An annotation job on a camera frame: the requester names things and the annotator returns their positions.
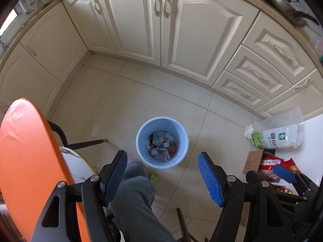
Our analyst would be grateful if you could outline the cream cabinet drawer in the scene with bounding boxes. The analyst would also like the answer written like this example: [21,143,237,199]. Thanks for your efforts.
[242,11,319,85]
[211,70,272,108]
[224,44,294,99]

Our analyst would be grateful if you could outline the kitchen window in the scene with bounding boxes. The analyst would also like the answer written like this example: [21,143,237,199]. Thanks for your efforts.
[0,7,23,38]

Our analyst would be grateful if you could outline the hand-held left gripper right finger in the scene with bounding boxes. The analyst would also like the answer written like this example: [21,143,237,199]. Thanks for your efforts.
[197,152,294,242]

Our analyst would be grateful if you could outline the orange round table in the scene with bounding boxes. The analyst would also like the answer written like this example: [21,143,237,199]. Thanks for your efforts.
[0,97,92,242]

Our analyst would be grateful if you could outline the steel wok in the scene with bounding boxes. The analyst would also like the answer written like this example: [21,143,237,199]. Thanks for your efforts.
[262,0,320,29]

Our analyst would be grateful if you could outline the cream base cabinets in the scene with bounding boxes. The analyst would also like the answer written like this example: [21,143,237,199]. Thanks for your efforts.
[0,0,323,121]

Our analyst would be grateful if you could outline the heap of crumpled wrappers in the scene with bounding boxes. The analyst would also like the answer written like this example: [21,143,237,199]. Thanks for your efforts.
[145,130,178,162]

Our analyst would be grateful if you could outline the yellow snack packet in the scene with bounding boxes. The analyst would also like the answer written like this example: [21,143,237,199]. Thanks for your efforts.
[274,185,294,195]

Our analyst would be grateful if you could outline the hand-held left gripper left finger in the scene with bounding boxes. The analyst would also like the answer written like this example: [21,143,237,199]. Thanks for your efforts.
[30,150,128,242]

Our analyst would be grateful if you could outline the black chair white seat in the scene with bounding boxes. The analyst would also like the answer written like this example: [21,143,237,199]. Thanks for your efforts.
[47,120,108,186]

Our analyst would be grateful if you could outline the red snack bag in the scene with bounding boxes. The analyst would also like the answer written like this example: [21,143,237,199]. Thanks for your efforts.
[259,152,296,180]

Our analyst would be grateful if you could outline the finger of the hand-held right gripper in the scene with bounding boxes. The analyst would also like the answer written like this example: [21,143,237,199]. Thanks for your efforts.
[274,164,317,192]
[246,170,307,204]

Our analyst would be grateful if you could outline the blue plastic bucket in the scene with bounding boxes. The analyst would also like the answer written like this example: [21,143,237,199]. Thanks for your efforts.
[135,116,189,169]

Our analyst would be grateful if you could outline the person's grey trouser leg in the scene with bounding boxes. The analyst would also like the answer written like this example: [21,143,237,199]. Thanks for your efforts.
[108,160,177,242]

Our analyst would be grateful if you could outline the white green rice sack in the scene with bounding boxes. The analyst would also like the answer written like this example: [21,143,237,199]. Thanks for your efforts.
[244,106,305,150]

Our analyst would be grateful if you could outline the dark wooden stool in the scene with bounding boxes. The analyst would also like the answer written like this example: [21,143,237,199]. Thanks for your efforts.
[176,207,210,242]

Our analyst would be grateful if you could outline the brown cardboard box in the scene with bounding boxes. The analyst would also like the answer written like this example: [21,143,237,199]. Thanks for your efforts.
[242,149,264,174]

